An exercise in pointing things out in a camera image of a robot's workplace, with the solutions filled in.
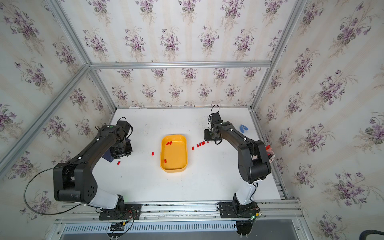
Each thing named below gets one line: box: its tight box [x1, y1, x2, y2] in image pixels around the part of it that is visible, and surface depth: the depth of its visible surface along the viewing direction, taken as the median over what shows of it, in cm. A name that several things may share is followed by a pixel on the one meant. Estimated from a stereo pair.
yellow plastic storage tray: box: [160, 134, 188, 173], surface depth 95 cm
